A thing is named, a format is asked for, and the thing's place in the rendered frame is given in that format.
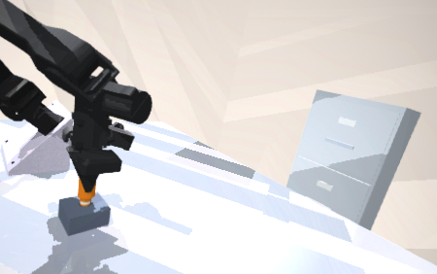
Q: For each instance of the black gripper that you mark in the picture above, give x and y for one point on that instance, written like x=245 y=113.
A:
x=88 y=160

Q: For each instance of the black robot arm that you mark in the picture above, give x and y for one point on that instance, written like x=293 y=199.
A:
x=68 y=62

